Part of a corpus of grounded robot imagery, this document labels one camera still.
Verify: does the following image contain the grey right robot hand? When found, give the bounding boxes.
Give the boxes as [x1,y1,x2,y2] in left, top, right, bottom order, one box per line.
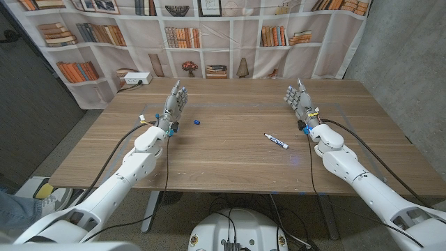
[283,78,321,130]

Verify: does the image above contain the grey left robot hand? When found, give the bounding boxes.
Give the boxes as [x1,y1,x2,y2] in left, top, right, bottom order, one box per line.
[155,79,190,135]

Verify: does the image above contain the white dry erase marker body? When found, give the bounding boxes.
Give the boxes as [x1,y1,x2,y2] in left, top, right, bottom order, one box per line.
[263,132,289,150]

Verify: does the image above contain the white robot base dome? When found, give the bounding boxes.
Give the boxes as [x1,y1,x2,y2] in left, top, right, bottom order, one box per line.
[187,208,289,251]

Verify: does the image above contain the white power strip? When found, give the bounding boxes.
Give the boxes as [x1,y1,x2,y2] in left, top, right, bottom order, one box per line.
[123,71,153,86]

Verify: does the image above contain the printed bookshelf backdrop cloth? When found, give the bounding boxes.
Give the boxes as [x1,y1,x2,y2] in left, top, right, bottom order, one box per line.
[6,0,372,111]

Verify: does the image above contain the black round floor object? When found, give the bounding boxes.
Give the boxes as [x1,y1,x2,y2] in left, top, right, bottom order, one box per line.
[159,190,184,206]

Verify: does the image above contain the grey metal table leg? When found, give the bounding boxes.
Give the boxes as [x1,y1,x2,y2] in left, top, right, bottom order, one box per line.
[140,190,160,234]
[318,195,341,241]

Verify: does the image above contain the person's white sneaker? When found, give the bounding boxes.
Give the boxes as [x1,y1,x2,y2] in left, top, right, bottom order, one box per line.
[40,188,74,217]

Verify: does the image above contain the white yellow floor mat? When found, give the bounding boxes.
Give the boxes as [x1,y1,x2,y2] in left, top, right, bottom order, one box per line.
[15,176,56,200]

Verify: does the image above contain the person's blue jeans leg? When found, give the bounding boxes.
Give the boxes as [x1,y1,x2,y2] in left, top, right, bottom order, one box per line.
[0,190,45,231]

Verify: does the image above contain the left wrist yellow tagged wires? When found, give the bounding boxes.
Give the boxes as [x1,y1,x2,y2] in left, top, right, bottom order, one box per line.
[138,114,157,127]

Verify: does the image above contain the black power strip cable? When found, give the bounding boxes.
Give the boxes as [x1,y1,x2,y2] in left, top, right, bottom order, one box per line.
[116,79,144,94]

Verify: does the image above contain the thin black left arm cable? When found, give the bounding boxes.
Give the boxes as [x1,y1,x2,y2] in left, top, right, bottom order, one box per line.
[82,135,171,243]

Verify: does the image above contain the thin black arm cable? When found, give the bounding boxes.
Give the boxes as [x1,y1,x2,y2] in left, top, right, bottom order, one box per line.
[82,135,171,243]
[305,134,424,248]

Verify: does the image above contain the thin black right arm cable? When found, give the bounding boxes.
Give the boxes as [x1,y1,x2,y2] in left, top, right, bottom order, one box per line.
[305,134,424,248]

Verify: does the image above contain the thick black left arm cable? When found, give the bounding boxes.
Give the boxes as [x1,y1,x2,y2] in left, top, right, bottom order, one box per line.
[75,121,156,206]

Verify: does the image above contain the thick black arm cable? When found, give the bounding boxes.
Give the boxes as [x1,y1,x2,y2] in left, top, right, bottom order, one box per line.
[75,121,156,206]
[320,119,428,208]

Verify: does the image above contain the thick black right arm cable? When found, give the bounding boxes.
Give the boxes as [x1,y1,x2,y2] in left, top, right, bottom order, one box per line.
[320,119,428,208]

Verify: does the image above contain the black base dome cable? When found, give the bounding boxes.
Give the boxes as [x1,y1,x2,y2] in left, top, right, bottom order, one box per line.
[208,208,238,245]

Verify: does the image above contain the white floor cable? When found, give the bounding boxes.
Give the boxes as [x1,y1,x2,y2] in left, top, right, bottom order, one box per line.
[270,193,311,250]

